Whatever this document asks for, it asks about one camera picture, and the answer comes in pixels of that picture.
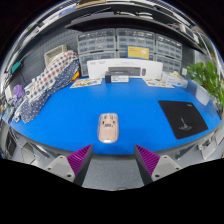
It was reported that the yellow card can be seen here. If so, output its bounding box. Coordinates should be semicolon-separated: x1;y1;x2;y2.
127;45;150;60

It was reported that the long white keyboard box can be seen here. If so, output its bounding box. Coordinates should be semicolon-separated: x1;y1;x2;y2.
86;58;164;80

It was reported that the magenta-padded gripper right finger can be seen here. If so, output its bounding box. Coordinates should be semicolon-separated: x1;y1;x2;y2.
134;144;183;186

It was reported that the dark overhead shelf unit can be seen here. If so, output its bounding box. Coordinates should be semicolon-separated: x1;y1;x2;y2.
19;0;209;54

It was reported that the clear plastic package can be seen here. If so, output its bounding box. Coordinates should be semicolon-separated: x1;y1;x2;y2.
161;71;189;89

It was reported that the white wall crate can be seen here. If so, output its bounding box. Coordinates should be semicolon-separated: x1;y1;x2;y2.
43;44;68;66

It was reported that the dotted patterned fabric bag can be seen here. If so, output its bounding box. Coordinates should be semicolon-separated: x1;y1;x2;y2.
19;49;81;124

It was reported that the green potted plant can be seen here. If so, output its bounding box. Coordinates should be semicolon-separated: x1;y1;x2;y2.
186;59;224;113

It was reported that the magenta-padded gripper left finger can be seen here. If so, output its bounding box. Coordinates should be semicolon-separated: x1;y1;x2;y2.
44;144;94;187

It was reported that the small black box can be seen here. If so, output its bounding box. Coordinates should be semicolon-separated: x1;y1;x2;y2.
104;70;130;84

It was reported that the purple cloth item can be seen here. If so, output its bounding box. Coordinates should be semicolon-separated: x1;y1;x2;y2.
12;84;26;100

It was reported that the colourful picture sheet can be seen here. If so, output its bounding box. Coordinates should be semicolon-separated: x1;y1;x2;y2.
69;77;104;89
143;78;175;89

